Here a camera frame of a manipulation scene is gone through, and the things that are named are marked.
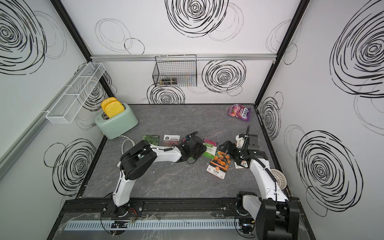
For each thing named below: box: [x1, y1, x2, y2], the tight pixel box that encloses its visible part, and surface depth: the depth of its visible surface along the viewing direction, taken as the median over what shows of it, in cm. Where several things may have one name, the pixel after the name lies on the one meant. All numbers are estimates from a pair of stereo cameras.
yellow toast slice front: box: [105, 100, 125, 118], surface depth 93 cm
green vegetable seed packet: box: [143, 134, 160, 146], surface depth 102 cm
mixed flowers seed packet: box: [162, 134, 181, 147], surface depth 101 cm
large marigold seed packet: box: [206, 150, 232, 180], surface depth 91 cm
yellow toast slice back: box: [101, 97, 118, 113], surface depth 93 cm
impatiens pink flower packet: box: [202, 138, 219, 159], surface depth 95 cm
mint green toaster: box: [95, 102, 138, 139], surface depth 96 cm
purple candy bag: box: [227, 104, 252, 122], surface depth 114 cm
